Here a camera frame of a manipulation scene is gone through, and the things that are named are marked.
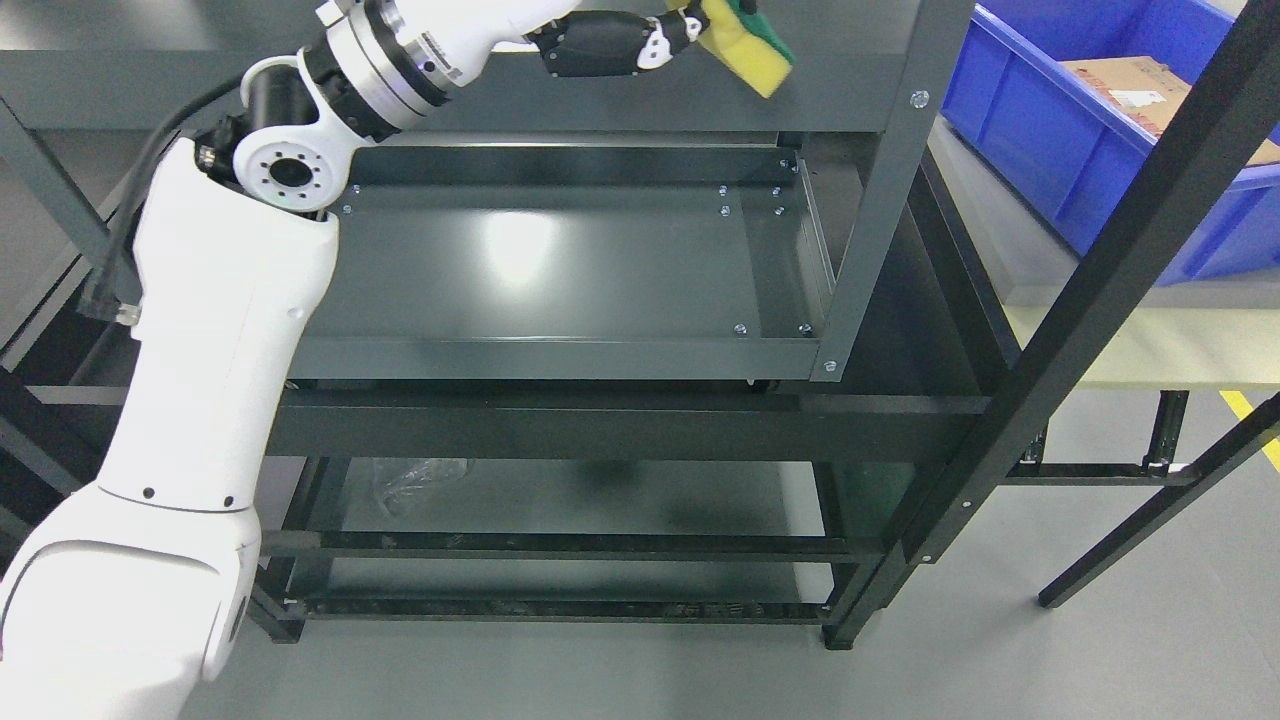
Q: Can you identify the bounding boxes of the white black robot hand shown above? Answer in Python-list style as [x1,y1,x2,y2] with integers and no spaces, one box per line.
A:
[429,1,709,78]

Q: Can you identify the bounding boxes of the green yellow sponge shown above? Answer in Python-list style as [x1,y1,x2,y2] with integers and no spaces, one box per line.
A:
[701,1,796,99]

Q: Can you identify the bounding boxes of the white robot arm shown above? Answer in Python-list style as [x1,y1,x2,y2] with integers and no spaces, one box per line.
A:
[3,1,730,719]

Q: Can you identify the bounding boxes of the dark grey metal shelf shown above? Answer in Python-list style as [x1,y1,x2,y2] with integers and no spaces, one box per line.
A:
[3,1,974,382]

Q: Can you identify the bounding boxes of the black metal shelf rack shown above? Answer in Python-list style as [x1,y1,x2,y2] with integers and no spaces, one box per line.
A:
[0,0,1280,651]

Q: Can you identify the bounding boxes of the clear plastic bag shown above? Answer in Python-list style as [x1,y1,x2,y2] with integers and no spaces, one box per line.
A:
[372,457,472,518]

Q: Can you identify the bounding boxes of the blue plastic bin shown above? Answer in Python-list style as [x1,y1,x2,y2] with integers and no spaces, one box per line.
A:
[942,1,1234,255]

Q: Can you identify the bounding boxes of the cardboard box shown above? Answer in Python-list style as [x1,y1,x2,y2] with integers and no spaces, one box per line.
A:
[1060,56,1280,167]

